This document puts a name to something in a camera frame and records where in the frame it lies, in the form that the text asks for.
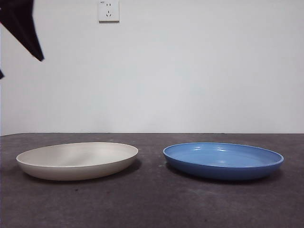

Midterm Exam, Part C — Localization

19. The white round plate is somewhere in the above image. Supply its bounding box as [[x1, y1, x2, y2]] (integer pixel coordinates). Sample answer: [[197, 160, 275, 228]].
[[16, 142, 139, 181]]

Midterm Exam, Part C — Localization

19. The white wall socket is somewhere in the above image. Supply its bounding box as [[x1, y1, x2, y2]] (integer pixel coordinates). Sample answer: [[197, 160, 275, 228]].
[[98, 0, 120, 24]]

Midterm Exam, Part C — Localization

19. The blue round plate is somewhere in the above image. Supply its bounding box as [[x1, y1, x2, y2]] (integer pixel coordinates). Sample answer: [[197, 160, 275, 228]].
[[162, 142, 285, 180]]

